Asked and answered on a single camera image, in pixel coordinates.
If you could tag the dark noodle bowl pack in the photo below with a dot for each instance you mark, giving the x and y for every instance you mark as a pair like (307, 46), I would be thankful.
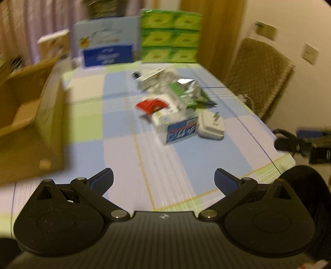
(105, 8)

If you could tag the wall socket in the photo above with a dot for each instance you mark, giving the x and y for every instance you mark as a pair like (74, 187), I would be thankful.
(267, 31)

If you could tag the red snack packet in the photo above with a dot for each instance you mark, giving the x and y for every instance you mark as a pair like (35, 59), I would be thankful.
(149, 106)

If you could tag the green carton box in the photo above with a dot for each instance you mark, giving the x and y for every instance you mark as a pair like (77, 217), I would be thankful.
(183, 129)

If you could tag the brown quilted chair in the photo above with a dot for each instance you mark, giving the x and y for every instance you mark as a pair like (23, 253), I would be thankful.
(261, 73)

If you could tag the white medicine box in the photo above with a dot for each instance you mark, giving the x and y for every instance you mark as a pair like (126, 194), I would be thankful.
(175, 112)

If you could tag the silver green foil bag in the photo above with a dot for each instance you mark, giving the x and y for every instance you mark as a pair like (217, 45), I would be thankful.
(190, 93)

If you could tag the long white ointment box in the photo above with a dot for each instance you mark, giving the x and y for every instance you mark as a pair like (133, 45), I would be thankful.
(145, 81)

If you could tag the purple curtain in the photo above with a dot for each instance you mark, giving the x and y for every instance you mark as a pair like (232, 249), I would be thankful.
(24, 22)

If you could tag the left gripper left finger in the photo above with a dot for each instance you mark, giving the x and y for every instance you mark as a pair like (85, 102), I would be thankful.
(91, 192)

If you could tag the dark blue milk box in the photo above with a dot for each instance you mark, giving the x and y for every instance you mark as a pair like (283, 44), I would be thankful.
(102, 56)

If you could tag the green tissue pack bundle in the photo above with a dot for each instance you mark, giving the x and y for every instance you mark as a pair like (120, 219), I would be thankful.
(169, 36)

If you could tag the white power adapter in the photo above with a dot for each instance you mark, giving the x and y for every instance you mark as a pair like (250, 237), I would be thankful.
(211, 125)

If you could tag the large cardboard box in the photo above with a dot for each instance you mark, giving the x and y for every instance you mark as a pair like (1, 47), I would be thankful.
(32, 102)

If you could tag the white product box with photo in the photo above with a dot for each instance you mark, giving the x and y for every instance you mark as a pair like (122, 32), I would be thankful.
(56, 44)

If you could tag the light blue milk carton box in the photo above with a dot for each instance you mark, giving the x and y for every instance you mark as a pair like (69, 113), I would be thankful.
(105, 32)

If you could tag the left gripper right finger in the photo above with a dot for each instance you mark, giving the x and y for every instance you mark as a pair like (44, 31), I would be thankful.
(235, 190)

